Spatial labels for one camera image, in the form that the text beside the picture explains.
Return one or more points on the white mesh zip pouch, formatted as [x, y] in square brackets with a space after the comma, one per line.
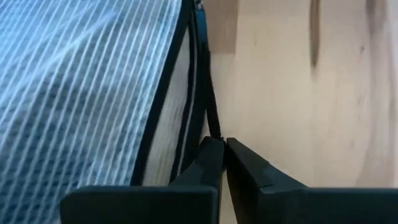
[77, 93]

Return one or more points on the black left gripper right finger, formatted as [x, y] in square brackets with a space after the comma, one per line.
[311, 207]

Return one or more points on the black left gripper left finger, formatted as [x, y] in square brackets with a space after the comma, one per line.
[140, 205]

